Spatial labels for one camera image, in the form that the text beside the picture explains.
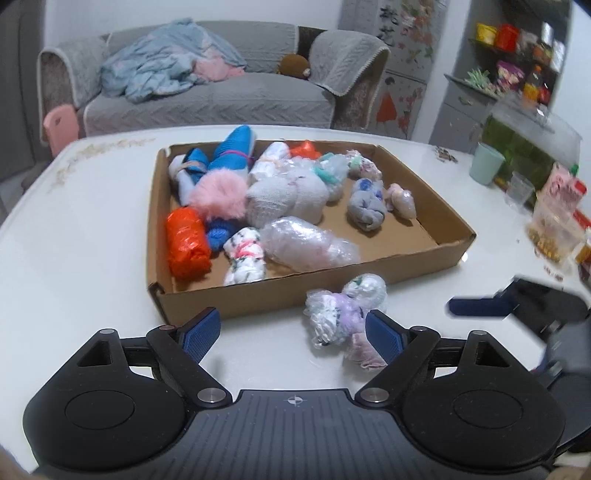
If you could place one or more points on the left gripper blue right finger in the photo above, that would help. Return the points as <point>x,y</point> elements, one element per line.
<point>388,338</point>

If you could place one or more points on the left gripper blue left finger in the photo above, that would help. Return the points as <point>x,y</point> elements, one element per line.
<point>198,335</point>

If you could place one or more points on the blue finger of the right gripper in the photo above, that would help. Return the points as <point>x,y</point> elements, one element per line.
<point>486,307</point>

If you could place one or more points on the white grey sock bundle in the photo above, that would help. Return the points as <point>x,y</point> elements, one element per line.
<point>301,195</point>

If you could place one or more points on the bubble wrap bundle teal band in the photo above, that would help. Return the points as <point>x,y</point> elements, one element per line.
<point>332,169</point>

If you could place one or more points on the white pink patterned bag bundle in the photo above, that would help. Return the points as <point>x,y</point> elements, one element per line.
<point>361,167</point>

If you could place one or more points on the orange plastic bag bundle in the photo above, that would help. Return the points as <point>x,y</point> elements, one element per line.
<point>305,149</point>

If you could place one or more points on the clear bag patterned bundle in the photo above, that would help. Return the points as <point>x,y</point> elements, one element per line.
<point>339,318</point>

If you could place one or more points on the small orange bag bundle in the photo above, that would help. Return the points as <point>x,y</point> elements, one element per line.
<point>189,254</point>

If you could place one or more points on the plastic container with nuts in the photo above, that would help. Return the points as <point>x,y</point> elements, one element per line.
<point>553,234</point>

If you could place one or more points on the white floral bag bundle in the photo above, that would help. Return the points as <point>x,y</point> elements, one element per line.
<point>246,258</point>

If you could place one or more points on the blue yarn bundle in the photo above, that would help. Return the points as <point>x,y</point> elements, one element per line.
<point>218,231</point>

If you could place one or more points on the clear plastic cup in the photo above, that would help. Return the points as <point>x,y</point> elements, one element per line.
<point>519,192</point>

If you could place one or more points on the brown cardboard box tray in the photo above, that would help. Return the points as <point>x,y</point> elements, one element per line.
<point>401,249</point>

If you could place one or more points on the pastel purple bag bundle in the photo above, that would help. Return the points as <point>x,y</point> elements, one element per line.
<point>304,247</point>

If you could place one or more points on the grey blue sock bundle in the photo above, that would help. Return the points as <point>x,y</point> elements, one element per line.
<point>366,206</point>

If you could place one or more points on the small pink bag bundle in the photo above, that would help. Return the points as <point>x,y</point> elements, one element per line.
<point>401,201</point>

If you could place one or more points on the mint green cup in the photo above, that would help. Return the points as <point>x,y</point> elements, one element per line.
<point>486,163</point>

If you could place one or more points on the pink fluffy pompom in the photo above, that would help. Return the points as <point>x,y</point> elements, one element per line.
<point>220,194</point>

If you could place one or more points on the glass fish tank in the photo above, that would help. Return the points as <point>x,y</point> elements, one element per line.
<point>532,140</point>

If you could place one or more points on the blue white sock roll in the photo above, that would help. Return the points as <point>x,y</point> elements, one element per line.
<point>185,171</point>
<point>235,152</point>

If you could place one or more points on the pink plastic stool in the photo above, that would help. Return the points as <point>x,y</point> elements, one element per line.
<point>61,128</point>

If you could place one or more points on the grey cabinet with shelves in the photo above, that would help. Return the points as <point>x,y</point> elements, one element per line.
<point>502,43</point>

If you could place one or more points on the grey sofa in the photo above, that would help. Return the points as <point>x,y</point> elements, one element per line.
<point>69,73</point>

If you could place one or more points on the grey knitted throw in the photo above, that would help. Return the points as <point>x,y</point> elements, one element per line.
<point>338,59</point>

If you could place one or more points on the light blue blanket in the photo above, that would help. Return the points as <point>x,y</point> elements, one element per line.
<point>168,61</point>

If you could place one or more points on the brown plush toy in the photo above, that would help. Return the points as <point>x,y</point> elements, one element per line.
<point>296,66</point>

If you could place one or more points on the decorated refrigerator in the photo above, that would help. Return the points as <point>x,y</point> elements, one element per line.
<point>412,30</point>

